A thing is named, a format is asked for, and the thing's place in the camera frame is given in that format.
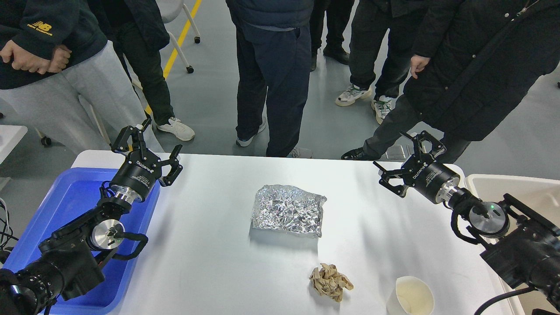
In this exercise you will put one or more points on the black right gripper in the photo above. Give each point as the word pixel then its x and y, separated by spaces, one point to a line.
pixel 426 175

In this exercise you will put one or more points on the person in grey sweatpants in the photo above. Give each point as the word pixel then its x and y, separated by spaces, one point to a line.
pixel 53 55

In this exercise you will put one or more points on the person in black trousers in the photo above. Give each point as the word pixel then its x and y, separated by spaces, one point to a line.
pixel 138 34

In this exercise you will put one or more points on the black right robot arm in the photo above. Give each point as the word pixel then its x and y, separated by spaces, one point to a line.
pixel 520 245

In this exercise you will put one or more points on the white side table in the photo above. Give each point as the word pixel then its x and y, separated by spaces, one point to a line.
pixel 10 136

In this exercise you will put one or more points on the blue plastic bin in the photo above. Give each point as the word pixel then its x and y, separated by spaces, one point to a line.
pixel 75 192

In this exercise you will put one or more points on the person in navy trousers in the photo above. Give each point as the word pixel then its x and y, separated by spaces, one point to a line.
pixel 274 57

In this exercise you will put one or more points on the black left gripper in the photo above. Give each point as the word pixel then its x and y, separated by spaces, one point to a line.
pixel 138 174

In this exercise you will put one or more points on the white paper cup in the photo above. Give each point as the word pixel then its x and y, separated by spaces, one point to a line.
pixel 410 296

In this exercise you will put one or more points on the crumpled brown paper ball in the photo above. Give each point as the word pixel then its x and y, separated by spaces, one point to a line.
pixel 328 281

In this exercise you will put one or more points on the person in long black coat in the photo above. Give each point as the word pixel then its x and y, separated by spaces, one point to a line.
pixel 473 62

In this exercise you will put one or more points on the crumpled aluminium foil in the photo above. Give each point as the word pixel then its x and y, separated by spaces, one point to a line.
pixel 288 209

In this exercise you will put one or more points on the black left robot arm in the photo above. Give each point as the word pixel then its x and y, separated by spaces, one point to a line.
pixel 73 257

